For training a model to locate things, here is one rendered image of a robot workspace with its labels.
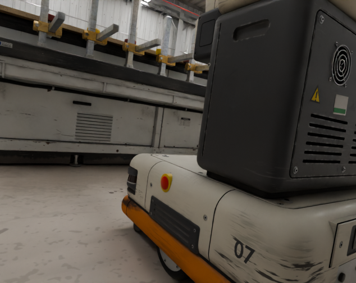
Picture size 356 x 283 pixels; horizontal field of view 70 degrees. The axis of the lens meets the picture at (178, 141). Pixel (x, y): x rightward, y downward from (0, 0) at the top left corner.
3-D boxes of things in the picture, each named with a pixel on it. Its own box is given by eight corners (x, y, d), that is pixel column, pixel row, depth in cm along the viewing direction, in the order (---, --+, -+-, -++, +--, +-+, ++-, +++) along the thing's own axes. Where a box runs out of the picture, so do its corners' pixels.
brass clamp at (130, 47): (144, 54, 167) (145, 46, 166) (125, 49, 159) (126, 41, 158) (140, 56, 172) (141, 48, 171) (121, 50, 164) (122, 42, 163)
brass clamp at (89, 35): (107, 44, 152) (108, 35, 152) (83, 37, 145) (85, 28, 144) (104, 45, 157) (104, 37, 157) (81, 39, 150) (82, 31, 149)
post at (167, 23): (163, 86, 179) (172, 16, 175) (159, 86, 177) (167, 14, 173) (160, 86, 182) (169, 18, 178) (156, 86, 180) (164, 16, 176)
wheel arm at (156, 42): (161, 46, 142) (161, 39, 142) (155, 45, 141) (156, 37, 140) (129, 56, 178) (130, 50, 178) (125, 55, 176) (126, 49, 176)
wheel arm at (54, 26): (65, 22, 114) (65, 12, 114) (56, 19, 112) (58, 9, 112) (50, 39, 150) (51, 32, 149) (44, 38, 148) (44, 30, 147)
